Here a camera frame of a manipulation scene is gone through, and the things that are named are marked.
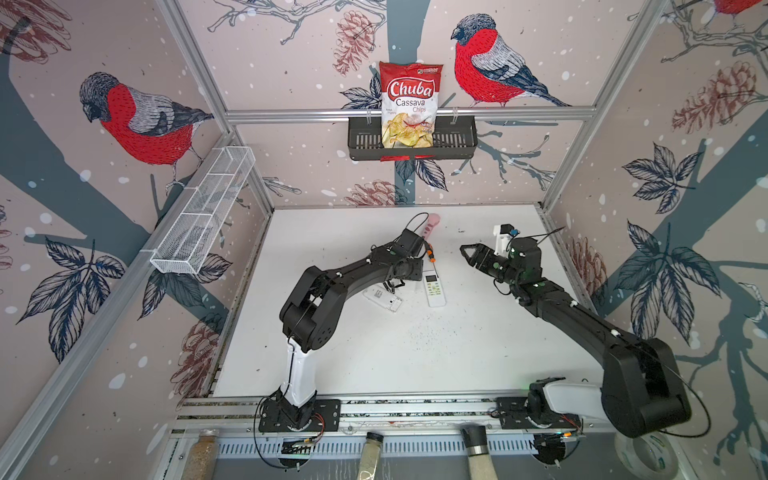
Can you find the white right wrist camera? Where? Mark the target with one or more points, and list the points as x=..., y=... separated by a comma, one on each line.
x=504, y=234

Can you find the white remote control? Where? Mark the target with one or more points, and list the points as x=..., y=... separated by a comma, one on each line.
x=383, y=298
x=433, y=289

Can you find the white wire mesh shelf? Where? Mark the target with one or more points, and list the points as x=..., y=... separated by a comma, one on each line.
x=194, y=231

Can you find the slim seed bottle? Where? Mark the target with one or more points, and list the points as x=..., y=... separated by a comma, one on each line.
x=370, y=456

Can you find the glass jar of grains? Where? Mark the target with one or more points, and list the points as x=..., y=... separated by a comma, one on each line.
x=202, y=457

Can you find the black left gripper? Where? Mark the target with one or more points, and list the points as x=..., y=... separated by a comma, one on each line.
x=418, y=268

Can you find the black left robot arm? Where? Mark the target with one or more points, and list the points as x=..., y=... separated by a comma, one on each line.
x=311, y=313

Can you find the black wall basket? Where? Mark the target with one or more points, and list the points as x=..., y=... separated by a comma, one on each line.
x=454, y=139

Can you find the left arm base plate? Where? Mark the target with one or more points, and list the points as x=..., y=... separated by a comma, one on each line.
x=278, y=415

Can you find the black-capped grain jar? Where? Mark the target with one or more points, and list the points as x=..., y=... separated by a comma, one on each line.
x=475, y=440

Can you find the clear tape roll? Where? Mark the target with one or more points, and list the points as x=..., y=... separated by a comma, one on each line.
x=648, y=457

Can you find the Chuba cassava chips bag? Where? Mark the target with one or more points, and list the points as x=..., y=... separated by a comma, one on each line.
x=409, y=104

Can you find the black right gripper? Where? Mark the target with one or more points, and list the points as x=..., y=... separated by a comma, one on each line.
x=476, y=255

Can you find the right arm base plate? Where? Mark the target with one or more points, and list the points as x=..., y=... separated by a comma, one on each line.
x=518, y=413

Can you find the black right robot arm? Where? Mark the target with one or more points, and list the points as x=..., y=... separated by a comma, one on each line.
x=641, y=390

